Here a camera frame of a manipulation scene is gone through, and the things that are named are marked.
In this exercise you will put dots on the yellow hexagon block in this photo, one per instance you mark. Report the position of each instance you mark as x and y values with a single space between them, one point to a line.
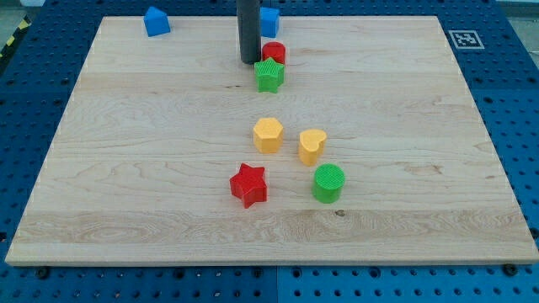
268 135

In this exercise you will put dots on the green star block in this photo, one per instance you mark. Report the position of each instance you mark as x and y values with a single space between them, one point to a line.
269 75

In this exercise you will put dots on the yellow heart block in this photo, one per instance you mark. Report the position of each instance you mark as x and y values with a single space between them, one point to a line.
311 145

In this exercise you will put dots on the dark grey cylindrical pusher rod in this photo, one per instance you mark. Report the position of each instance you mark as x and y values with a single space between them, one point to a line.
248 24

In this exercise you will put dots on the black bolt right front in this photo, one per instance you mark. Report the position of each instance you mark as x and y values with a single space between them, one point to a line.
510 269

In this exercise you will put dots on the green cylinder block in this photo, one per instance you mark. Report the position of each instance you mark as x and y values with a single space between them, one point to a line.
328 182

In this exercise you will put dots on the black bolt left front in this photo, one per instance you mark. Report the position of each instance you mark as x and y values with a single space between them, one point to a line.
42 272

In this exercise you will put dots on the light wooden board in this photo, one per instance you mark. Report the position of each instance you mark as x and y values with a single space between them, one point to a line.
139 167

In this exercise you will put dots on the blue cube block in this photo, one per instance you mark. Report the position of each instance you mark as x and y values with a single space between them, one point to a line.
269 22

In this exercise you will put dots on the blue house-shaped block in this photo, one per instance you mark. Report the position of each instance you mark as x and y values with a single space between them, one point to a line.
156 22

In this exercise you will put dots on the red cylinder block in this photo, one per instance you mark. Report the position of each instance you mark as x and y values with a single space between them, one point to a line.
274 50

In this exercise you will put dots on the black white fiducial marker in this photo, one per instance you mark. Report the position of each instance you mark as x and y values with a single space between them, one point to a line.
464 39

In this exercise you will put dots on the black bolt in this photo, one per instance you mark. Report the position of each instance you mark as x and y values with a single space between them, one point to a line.
42 272
510 269

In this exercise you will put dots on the red star block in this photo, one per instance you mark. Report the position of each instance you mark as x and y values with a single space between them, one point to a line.
249 185

